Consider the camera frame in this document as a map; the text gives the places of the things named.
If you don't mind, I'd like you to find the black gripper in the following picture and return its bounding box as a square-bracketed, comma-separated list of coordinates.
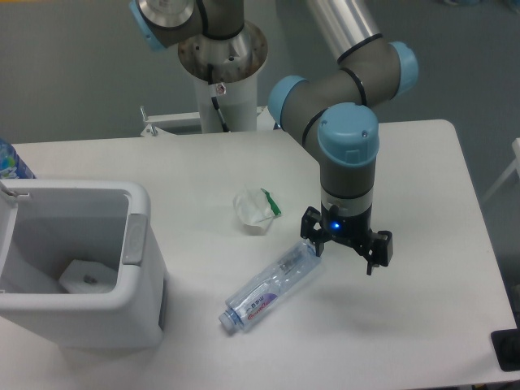
[300, 205, 393, 275]

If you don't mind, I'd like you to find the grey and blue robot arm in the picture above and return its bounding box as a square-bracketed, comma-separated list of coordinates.
[129, 1, 418, 269]

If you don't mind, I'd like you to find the white wrapper trash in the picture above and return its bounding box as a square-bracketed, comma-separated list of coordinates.
[232, 187, 282, 235]

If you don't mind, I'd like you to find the white plastic trash can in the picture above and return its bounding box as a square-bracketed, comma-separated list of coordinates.
[1, 179, 167, 349]

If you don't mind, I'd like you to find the white furniture leg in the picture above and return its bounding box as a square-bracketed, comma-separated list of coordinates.
[482, 138, 519, 205]

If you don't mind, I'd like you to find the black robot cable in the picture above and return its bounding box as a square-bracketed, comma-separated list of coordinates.
[206, 63, 231, 133]

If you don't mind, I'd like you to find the blue labelled bottle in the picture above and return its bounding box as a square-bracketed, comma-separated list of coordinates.
[0, 139, 37, 180]

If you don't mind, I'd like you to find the white metal base frame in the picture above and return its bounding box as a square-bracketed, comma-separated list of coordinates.
[140, 106, 281, 137]

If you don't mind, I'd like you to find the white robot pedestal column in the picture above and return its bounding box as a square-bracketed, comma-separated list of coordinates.
[178, 21, 268, 133]

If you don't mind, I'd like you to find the clear plastic water bottle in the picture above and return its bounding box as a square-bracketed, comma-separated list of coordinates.
[219, 240, 321, 334]

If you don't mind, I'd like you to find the black device at table edge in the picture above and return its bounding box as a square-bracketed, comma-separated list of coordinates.
[491, 329, 519, 372]

